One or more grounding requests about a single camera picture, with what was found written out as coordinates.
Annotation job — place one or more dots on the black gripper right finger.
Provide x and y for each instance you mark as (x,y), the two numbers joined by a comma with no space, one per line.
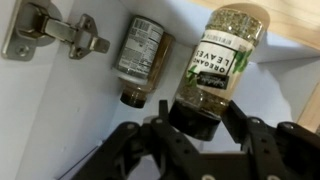
(283,150)

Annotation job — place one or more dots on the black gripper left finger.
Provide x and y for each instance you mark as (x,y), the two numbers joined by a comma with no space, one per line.
(133,150)

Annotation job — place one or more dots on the oregano leaves spice jar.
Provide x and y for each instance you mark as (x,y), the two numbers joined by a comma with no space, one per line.
(220,63)

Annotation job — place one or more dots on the brown spice jar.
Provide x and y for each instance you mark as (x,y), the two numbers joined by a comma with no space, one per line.
(140,53)

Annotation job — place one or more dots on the metal cabinet hinge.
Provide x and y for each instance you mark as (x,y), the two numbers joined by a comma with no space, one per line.
(50,30)

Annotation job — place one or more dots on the light wooden wall cabinet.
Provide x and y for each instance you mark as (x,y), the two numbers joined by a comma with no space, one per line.
(293,23)

